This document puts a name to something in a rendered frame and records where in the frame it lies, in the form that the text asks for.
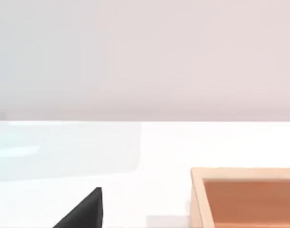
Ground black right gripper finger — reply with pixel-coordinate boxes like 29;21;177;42
51;187;104;228

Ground shallow salmon-coloured box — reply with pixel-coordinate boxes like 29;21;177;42
190;167;290;228

